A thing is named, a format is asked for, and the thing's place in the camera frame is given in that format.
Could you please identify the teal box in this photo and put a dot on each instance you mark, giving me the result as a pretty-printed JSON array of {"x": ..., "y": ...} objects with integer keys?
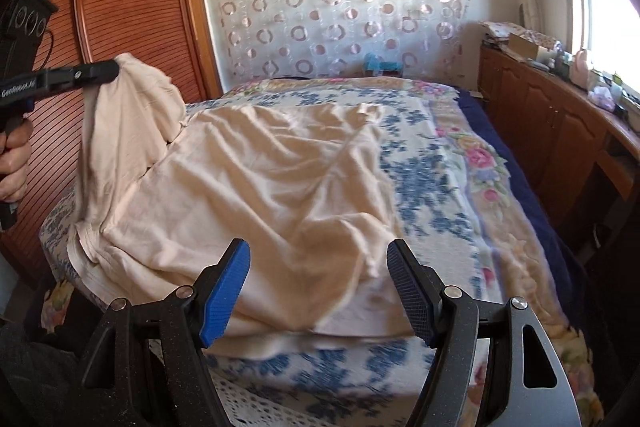
[{"x": 384, "y": 66}]

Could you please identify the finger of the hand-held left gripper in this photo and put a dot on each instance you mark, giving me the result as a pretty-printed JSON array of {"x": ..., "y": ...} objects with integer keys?
[{"x": 80, "y": 76}]

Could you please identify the person's dark trousers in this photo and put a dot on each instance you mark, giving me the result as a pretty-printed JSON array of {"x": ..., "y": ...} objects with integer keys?
[{"x": 35, "y": 367}]

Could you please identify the wooden slatted wardrobe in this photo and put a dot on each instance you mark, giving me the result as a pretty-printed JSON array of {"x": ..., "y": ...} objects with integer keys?
[{"x": 140, "y": 7}]

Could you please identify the cardboard box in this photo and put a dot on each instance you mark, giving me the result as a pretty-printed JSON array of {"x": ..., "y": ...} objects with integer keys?
[{"x": 525, "y": 47}]

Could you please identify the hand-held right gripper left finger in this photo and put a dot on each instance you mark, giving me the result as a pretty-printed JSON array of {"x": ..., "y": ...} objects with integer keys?
[{"x": 225, "y": 297}]

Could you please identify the floral blanket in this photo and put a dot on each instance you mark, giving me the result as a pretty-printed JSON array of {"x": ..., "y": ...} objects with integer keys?
[{"x": 430, "y": 187}]

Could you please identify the pale plastic bottle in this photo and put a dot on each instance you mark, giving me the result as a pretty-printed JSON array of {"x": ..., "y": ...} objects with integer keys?
[{"x": 581, "y": 68}]

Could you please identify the window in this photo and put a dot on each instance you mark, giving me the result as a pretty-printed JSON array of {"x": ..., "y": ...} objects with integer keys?
[{"x": 610, "y": 7}]

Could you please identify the navy blue bed sheet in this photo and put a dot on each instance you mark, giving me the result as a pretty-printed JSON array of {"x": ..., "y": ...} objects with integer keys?
[{"x": 530, "y": 207}]

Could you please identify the beige printed t-shirt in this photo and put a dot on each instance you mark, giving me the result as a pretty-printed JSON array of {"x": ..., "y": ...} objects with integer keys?
[{"x": 260, "y": 187}]

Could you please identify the person's left hand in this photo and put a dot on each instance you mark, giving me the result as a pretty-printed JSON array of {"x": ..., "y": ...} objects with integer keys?
[{"x": 14, "y": 162}]

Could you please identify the tissue pack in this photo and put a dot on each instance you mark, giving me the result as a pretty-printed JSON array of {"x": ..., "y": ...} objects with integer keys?
[{"x": 601, "y": 98}]

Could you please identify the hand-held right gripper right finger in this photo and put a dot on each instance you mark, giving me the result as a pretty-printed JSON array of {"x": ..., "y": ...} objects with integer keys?
[{"x": 412, "y": 297}]

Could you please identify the wooden cabinet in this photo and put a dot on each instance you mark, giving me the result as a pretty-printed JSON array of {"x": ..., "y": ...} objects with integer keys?
[{"x": 550, "y": 127}]

